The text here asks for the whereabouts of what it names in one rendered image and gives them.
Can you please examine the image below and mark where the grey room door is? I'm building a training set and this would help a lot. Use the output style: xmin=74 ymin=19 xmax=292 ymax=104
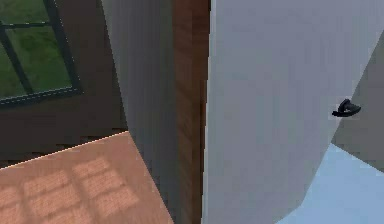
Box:
xmin=201 ymin=0 xmax=384 ymax=224

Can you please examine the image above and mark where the black framed window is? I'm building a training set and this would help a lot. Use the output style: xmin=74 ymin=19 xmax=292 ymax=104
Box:
xmin=0 ymin=0 xmax=84 ymax=108

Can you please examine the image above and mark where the black door handle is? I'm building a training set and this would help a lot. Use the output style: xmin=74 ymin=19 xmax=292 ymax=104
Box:
xmin=331 ymin=98 xmax=362 ymax=118

